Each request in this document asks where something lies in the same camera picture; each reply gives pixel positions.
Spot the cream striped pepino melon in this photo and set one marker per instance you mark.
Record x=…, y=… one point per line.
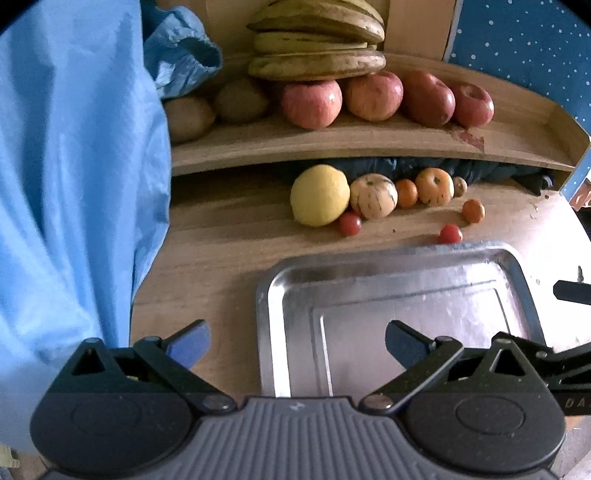
x=373, y=196

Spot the red cherry tomato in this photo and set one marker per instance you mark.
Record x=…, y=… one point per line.
x=350, y=224
x=450, y=234

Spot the dark red elongated apple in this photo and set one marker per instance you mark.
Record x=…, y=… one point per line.
x=427, y=98

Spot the light blue garment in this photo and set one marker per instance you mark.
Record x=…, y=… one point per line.
x=69, y=184

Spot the blue dotted cloth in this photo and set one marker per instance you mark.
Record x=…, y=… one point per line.
x=521, y=41

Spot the metal baking tray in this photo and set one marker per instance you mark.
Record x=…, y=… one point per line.
x=415, y=295

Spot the brown kiwi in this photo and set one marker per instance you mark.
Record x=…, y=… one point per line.
x=189, y=119
x=241, y=100

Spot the blue box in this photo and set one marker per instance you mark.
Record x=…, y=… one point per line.
x=582, y=173

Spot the crumpled blue cloth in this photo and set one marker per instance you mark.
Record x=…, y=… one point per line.
x=184, y=50

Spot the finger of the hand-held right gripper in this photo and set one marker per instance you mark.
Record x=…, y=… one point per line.
x=568, y=364
x=572, y=291

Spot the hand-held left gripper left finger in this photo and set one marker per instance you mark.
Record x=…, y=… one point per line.
x=189, y=344

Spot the orange striped round fruit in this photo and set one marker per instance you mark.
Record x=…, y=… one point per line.
x=434, y=187

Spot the small brown fruit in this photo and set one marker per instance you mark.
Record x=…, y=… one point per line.
x=460, y=187

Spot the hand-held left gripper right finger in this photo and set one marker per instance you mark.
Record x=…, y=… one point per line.
x=406, y=341

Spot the yellow pear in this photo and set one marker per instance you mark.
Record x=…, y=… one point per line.
x=319, y=196

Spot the wooden back panel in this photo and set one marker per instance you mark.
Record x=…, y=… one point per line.
x=415, y=27

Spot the yellow banana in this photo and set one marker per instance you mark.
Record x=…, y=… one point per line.
x=300, y=42
x=323, y=21
x=318, y=65

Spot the wooden shelf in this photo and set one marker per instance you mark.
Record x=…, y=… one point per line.
x=369, y=143

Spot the dark navy cloth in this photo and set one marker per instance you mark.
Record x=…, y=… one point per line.
x=498, y=173

